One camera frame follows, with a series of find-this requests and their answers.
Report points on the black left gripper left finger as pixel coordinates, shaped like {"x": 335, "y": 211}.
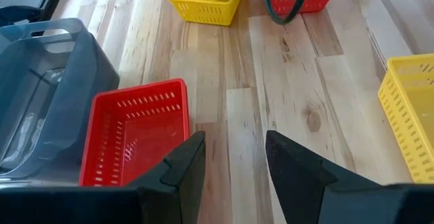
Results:
{"x": 176, "y": 190}

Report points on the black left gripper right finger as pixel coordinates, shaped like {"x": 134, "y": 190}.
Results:
{"x": 298, "y": 183}

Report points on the grey translucent plastic bin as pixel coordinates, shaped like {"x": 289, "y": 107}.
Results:
{"x": 84, "y": 81}

